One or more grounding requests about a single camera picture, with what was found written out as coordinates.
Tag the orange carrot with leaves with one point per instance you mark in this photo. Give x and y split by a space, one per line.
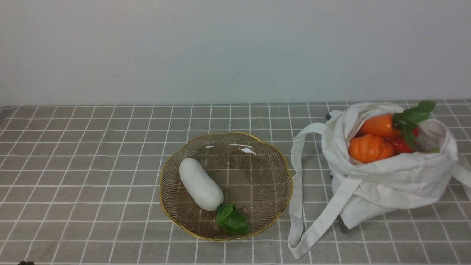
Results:
400 124

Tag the white cloth bag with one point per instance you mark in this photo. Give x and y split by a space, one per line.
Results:
363 191

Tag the gold-rimmed glass bowl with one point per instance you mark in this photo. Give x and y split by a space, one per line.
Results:
252 174

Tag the white radish with leaves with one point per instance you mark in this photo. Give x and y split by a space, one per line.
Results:
209 197

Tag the red pepper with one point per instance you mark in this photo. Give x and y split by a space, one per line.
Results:
403 140

